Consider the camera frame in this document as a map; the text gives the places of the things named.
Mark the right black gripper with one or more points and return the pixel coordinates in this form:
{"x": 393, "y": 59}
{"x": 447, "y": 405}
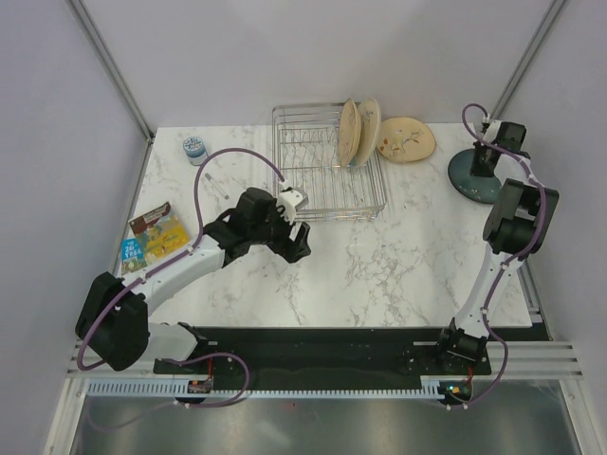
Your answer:
{"x": 474, "y": 169}

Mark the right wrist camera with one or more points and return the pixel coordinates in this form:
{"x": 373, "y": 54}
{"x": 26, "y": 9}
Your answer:
{"x": 490, "y": 129}

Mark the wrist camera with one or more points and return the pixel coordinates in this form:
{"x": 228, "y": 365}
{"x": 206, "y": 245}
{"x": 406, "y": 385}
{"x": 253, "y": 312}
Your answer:
{"x": 490, "y": 129}
{"x": 288, "y": 202}

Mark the blue paperback book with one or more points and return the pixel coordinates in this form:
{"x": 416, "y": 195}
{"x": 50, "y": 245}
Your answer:
{"x": 132, "y": 256}

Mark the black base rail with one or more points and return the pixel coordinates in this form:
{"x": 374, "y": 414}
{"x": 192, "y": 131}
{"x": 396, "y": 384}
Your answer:
{"x": 325, "y": 359}

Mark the small blue-lidded jar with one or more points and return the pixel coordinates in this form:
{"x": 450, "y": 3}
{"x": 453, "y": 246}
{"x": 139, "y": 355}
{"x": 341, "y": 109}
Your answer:
{"x": 195, "y": 150}

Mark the aluminium frame profile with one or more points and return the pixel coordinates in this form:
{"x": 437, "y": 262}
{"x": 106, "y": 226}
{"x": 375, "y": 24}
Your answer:
{"x": 110, "y": 66}

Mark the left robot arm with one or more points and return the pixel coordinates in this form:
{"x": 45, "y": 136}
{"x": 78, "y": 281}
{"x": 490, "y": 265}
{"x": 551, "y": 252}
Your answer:
{"x": 114, "y": 322}

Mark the white pen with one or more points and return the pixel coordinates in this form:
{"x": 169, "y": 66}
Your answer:
{"x": 216, "y": 186}

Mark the cream plate with blue bird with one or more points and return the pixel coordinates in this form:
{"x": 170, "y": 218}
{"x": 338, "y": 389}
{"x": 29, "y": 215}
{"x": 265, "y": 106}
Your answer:
{"x": 403, "y": 140}

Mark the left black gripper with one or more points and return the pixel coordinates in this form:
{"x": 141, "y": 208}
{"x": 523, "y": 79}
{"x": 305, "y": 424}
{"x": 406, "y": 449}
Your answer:
{"x": 286, "y": 248}

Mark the cream plate with yellow bird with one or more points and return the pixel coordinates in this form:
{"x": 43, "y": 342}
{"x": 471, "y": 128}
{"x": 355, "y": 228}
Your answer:
{"x": 349, "y": 132}

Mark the metal wire dish rack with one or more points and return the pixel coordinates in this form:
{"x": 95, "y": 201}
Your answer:
{"x": 305, "y": 149}

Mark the white cable duct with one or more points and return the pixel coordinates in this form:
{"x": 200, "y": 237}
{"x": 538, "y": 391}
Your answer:
{"x": 136, "y": 387}

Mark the dark teal plate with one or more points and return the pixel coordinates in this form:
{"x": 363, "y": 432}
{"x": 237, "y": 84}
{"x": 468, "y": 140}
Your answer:
{"x": 483, "y": 190}

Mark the blue and cream plate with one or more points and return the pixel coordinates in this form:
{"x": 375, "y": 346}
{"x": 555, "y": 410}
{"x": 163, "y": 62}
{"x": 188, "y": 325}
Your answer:
{"x": 370, "y": 114}

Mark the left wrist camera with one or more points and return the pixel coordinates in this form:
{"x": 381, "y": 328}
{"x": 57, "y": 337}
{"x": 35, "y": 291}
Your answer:
{"x": 288, "y": 202}

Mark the brown and yellow book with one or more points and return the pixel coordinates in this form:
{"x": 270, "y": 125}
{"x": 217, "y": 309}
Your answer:
{"x": 159, "y": 232}

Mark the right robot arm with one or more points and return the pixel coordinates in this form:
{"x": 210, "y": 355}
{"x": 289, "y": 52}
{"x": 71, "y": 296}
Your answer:
{"x": 496, "y": 171}

